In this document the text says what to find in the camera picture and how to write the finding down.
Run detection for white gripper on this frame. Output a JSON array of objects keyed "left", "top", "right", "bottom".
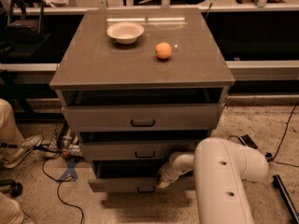
[{"left": 156, "top": 162, "right": 182, "bottom": 189}]

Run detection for grey bottom drawer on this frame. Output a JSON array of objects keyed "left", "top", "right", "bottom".
[{"left": 89, "top": 159, "right": 194, "bottom": 193}]

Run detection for grey drawer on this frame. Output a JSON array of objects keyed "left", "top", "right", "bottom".
[
  {"left": 89, "top": 159, "right": 194, "bottom": 193},
  {"left": 62, "top": 104, "right": 224, "bottom": 132},
  {"left": 81, "top": 140, "right": 199, "bottom": 161}
]

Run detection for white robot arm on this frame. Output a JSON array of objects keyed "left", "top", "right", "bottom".
[{"left": 157, "top": 137, "right": 268, "bottom": 224}]

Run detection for grey middle drawer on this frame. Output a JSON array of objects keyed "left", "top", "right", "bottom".
[{"left": 81, "top": 140, "right": 199, "bottom": 161}]

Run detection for grey top drawer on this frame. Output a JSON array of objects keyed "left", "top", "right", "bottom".
[{"left": 62, "top": 104, "right": 224, "bottom": 132}]

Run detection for grey drawer cabinet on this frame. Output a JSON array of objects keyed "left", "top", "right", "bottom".
[{"left": 50, "top": 7, "right": 235, "bottom": 185}]

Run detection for black phone device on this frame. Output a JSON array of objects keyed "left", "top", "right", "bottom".
[{"left": 238, "top": 134, "right": 258, "bottom": 149}]

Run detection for blue tape cross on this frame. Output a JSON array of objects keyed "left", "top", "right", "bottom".
[{"left": 59, "top": 157, "right": 81, "bottom": 181}]

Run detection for plastic bottle on floor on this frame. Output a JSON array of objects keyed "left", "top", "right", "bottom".
[{"left": 61, "top": 135, "right": 71, "bottom": 159}]

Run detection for black bar on floor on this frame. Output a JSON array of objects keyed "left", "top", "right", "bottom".
[{"left": 273, "top": 175, "right": 299, "bottom": 224}]

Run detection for orange fruit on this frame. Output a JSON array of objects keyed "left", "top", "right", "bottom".
[{"left": 155, "top": 43, "right": 172, "bottom": 60}]

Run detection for white sneaker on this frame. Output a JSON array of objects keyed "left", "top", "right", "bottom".
[{"left": 1, "top": 134, "right": 42, "bottom": 169}]

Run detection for black chair wheel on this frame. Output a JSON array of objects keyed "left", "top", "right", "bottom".
[{"left": 0, "top": 179, "right": 22, "bottom": 197}]

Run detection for white bowl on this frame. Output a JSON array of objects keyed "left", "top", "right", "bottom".
[{"left": 107, "top": 21, "right": 144, "bottom": 45}]

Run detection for person knee beige trousers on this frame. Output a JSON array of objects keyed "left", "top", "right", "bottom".
[{"left": 0, "top": 193, "right": 23, "bottom": 224}]

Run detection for person leg beige trousers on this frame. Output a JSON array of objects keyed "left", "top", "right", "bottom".
[{"left": 0, "top": 99, "right": 24, "bottom": 162}]

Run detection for black chair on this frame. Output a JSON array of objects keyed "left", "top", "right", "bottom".
[{"left": 0, "top": 0, "right": 49, "bottom": 59}]

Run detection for black cable left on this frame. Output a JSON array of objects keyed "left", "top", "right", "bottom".
[{"left": 33, "top": 145, "right": 85, "bottom": 224}]

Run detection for black cable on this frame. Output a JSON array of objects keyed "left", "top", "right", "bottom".
[
  {"left": 33, "top": 145, "right": 85, "bottom": 224},
  {"left": 226, "top": 100, "right": 299, "bottom": 169}
]

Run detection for black cable right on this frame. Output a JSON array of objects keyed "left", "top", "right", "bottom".
[{"left": 226, "top": 100, "right": 299, "bottom": 169}]

